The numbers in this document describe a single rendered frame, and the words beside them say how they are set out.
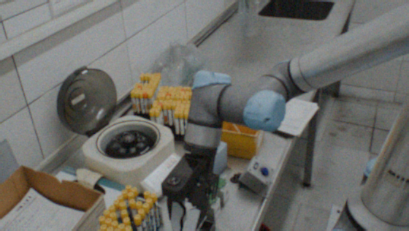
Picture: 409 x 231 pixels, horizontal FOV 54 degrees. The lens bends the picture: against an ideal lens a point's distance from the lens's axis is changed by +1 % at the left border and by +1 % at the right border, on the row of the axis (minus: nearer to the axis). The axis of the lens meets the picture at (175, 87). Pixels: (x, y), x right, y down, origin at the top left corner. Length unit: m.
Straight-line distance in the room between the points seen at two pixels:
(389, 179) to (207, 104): 0.33
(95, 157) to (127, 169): 0.12
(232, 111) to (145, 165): 0.47
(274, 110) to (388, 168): 0.20
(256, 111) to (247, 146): 0.57
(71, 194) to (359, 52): 0.77
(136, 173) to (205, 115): 0.42
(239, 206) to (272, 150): 0.28
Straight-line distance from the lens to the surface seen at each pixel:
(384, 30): 0.72
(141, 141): 1.25
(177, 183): 0.76
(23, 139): 1.27
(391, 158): 0.66
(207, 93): 0.78
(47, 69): 1.28
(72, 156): 1.43
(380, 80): 3.40
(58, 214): 1.14
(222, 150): 1.20
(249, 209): 1.16
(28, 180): 1.23
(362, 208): 0.73
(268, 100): 0.72
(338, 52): 0.76
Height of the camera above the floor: 1.71
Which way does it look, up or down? 29 degrees down
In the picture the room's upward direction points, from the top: 5 degrees counter-clockwise
